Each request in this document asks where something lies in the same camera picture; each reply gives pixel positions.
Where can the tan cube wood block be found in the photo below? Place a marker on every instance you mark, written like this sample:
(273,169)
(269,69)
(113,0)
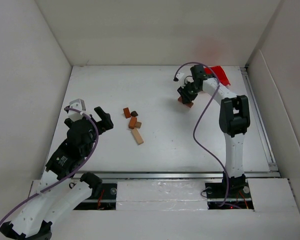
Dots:
(138,124)

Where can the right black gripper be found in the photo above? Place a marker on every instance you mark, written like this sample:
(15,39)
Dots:
(186,92)

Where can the orange arch wood block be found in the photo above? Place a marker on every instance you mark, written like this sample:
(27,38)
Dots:
(132,122)

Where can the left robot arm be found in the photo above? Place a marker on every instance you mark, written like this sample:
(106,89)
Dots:
(35,217)

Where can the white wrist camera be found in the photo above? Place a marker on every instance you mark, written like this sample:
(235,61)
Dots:
(76,107)
(179,78)

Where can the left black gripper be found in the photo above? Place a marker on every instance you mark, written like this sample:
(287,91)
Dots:
(101,122)

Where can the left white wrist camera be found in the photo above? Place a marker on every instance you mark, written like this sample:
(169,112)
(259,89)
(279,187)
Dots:
(76,107)

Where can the aluminium side rail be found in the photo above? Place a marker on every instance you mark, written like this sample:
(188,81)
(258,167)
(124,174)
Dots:
(259,123)

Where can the light long wood block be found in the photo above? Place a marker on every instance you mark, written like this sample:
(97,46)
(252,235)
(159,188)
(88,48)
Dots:
(137,137)

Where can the small red-brown wood block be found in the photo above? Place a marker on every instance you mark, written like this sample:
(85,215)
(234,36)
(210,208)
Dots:
(126,112)

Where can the reddish long wood block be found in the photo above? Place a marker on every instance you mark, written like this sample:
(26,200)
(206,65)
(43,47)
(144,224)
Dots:
(189,105)

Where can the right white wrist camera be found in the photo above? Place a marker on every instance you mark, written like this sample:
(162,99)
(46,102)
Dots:
(179,78)

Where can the dark brown wood block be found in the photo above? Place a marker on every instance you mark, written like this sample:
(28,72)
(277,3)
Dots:
(134,114)

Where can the red plastic bin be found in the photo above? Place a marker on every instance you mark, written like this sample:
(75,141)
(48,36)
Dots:
(218,70)

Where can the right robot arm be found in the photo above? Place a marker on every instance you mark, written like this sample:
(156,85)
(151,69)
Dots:
(234,119)

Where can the aluminium front rail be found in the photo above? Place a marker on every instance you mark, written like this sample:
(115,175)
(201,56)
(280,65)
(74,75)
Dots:
(174,175)

